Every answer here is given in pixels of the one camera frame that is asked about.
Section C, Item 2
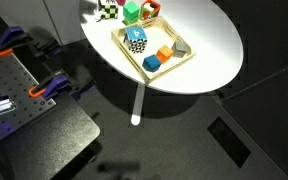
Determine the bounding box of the black floor vent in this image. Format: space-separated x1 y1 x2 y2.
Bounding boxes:
207 116 252 169

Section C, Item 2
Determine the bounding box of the orange clamp near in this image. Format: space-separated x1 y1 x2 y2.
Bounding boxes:
28 69 97 101

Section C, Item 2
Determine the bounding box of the wooden tray box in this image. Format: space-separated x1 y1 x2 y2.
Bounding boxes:
110 15 197 81

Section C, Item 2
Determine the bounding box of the perforated metal breadboard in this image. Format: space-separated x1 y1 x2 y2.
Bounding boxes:
0 43 57 151

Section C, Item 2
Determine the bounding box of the white table base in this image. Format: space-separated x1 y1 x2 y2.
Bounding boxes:
130 82 146 127

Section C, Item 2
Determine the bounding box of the small blue cube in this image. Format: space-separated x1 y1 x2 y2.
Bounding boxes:
141 54 162 73

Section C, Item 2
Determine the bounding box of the green cube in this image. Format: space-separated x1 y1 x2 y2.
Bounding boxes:
122 0 141 26

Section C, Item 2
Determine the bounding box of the small grey cube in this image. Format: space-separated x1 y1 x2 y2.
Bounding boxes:
171 38 189 58

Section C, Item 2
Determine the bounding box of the orange clamp far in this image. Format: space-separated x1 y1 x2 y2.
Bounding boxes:
0 26 63 58

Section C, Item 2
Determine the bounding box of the small orange cube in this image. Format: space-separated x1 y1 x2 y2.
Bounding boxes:
155 44 175 64

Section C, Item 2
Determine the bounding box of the black checkered cube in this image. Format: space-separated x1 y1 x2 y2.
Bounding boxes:
97 0 119 22

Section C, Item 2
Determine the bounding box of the orange clamp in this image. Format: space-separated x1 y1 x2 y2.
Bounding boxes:
28 69 97 101
0 26 63 58

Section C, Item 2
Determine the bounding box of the black cart top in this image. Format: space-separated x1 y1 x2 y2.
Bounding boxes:
0 91 102 180

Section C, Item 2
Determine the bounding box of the orange cube with holes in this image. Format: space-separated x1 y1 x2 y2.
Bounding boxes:
139 0 162 22

